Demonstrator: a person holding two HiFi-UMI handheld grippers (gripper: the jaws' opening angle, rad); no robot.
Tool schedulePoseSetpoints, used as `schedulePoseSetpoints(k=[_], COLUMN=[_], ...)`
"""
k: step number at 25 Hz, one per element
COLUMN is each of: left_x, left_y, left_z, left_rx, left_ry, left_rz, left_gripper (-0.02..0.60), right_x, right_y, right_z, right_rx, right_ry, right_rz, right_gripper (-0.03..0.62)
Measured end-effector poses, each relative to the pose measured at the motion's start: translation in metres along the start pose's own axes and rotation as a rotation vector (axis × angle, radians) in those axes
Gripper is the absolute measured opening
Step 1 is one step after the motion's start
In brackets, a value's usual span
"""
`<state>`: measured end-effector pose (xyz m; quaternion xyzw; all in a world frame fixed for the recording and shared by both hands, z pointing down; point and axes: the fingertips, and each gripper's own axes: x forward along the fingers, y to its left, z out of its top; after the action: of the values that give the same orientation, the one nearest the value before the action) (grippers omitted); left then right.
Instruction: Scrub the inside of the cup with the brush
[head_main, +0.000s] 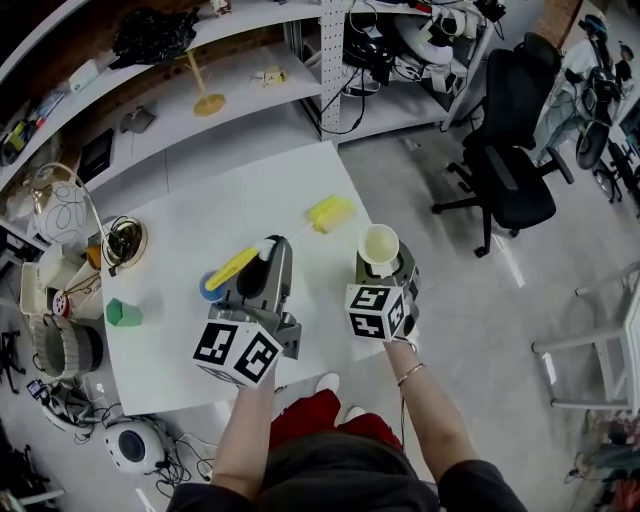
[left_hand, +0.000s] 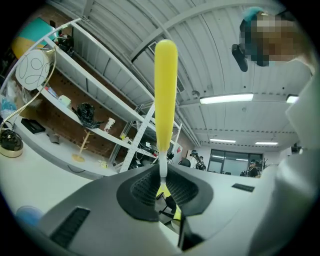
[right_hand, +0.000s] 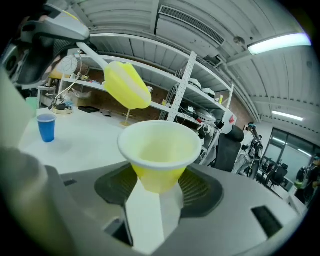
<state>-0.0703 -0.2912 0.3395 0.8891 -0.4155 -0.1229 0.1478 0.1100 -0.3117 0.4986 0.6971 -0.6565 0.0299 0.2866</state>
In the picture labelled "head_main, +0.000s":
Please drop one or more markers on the person's red trousers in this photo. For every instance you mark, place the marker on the person's red trousers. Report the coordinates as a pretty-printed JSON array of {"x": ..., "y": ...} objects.
[{"x": 310, "y": 415}]

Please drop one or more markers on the black flat box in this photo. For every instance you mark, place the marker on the black flat box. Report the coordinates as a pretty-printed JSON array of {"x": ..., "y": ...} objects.
[{"x": 96, "y": 155}]

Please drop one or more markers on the person's left white shoe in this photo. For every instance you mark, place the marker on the person's left white shoe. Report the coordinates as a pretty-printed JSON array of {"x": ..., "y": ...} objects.
[{"x": 328, "y": 383}]

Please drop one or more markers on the long white shelf unit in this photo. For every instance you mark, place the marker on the long white shelf unit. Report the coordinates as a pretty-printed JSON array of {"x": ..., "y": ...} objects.
[{"x": 240, "y": 105}]

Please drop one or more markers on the person's left forearm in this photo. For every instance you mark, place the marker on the person's left forearm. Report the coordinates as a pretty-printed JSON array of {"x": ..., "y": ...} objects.
[{"x": 245, "y": 440}]

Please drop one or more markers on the white globe brass desk lamp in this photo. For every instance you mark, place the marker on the white globe brass desk lamp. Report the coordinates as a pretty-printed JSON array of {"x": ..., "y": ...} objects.
[{"x": 60, "y": 215}]

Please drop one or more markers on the red white dotted can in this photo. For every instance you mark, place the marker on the red white dotted can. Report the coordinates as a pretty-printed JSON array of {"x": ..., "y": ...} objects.
[{"x": 61, "y": 303}]

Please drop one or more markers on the small yellow white toy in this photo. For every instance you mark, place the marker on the small yellow white toy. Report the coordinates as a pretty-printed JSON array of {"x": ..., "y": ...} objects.
[{"x": 270, "y": 76}]

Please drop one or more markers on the white perforated-post shelf unit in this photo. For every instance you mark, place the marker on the white perforated-post shelf unit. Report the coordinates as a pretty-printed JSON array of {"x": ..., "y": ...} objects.
[{"x": 331, "y": 60}]

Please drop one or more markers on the small white box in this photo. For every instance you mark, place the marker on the small white box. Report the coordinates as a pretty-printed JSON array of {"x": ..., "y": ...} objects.
[{"x": 83, "y": 75}]

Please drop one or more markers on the grey woven basket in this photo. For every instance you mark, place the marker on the grey woven basket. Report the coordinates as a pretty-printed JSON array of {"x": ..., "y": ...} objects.
[{"x": 67, "y": 347}]

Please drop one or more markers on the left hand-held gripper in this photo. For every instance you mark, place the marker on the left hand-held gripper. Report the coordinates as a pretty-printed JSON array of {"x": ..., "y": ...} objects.
[{"x": 215, "y": 345}]

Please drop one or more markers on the black office chair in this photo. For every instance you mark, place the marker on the black office chair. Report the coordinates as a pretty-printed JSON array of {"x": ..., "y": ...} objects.
[{"x": 505, "y": 165}]

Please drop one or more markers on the blue plastic cup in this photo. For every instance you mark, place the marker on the blue plastic cup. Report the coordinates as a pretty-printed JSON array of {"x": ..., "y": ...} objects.
[{"x": 206, "y": 295}]

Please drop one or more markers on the white slatted basket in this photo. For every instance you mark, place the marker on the white slatted basket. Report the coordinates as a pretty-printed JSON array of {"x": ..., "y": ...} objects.
[{"x": 85, "y": 295}]

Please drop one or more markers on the black helmet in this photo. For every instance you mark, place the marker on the black helmet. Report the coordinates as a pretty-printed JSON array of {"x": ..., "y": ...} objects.
[{"x": 365, "y": 50}]

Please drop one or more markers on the person's dark grey shirt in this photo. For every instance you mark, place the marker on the person's dark grey shirt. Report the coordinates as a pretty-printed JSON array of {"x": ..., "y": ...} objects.
[{"x": 340, "y": 480}]

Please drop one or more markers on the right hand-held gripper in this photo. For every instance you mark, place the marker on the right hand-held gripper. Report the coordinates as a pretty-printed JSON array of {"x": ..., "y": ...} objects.
[{"x": 372, "y": 312}]

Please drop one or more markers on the person's right forearm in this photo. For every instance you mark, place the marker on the person's right forearm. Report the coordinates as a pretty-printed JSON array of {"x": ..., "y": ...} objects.
[{"x": 432, "y": 425}]

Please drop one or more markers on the black plastic bag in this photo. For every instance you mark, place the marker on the black plastic bag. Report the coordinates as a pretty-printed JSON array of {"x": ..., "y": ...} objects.
[{"x": 150, "y": 37}]

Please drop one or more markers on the person's right white shoe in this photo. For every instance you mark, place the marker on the person's right white shoe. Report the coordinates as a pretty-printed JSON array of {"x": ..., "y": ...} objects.
[{"x": 355, "y": 414}]

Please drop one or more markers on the person's white shoe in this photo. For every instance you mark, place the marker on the person's white shoe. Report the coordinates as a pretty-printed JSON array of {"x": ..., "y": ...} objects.
[
  {"x": 355, "y": 414},
  {"x": 328, "y": 383}
]

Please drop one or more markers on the wooden mug tree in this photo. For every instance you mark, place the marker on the wooden mug tree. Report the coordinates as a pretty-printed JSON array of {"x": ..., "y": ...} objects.
[{"x": 210, "y": 106}]

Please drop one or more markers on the yellow plastic cup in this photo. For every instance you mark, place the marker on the yellow plastic cup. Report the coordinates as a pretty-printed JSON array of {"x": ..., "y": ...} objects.
[{"x": 378, "y": 245}]

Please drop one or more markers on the white dome device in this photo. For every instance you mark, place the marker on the white dome device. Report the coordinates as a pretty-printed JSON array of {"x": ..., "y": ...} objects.
[{"x": 425, "y": 42}]

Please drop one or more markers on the grey flat pouch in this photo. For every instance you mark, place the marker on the grey flat pouch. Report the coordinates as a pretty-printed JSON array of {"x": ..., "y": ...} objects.
[{"x": 137, "y": 120}]

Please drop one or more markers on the small black blue gadget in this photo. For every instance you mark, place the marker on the small black blue gadget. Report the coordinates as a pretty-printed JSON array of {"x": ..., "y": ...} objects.
[{"x": 36, "y": 389}]

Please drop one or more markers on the green plastic cup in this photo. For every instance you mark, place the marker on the green plastic cup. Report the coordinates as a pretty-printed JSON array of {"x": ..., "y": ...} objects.
[{"x": 124, "y": 315}]

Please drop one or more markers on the white metal-frame table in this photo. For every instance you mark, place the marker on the white metal-frame table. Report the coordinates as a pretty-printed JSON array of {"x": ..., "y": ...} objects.
[{"x": 607, "y": 370}]

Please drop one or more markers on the orange jar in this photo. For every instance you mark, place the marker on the orange jar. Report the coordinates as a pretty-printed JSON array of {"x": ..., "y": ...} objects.
[{"x": 94, "y": 257}]

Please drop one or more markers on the white round floor device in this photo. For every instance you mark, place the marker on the white round floor device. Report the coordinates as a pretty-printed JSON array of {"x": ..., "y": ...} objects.
[{"x": 132, "y": 447}]

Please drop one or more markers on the white storage bin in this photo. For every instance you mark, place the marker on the white storage bin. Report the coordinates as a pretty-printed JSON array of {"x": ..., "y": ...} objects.
[{"x": 32, "y": 290}]

